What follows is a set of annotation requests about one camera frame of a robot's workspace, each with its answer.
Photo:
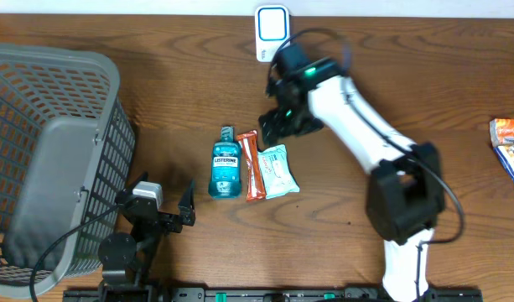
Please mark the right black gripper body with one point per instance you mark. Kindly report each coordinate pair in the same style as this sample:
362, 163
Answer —
288, 122

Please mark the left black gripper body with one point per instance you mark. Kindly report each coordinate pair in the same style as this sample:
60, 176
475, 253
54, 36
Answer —
145, 236

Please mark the teal Listerine mouthwash bottle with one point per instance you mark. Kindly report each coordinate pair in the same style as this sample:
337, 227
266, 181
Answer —
225, 180

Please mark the light blue wipes pack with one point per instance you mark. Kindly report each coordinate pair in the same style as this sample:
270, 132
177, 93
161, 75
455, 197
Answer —
276, 176

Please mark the red snack bar wrapper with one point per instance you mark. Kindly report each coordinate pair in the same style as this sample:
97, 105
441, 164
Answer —
255, 185

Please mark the orange small box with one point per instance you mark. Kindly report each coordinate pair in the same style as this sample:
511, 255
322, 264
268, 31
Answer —
501, 132

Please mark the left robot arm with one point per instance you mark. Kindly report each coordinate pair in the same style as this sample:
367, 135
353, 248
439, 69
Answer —
126, 258

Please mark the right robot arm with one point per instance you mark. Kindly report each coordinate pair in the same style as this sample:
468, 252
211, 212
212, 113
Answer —
405, 191

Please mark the white barcode scanner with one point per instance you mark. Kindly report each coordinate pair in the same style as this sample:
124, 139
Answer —
272, 28

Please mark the grey plastic shopping basket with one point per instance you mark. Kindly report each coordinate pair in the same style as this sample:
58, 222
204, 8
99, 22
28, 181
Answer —
66, 147

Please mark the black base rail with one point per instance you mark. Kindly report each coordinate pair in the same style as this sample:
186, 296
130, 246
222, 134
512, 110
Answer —
248, 295

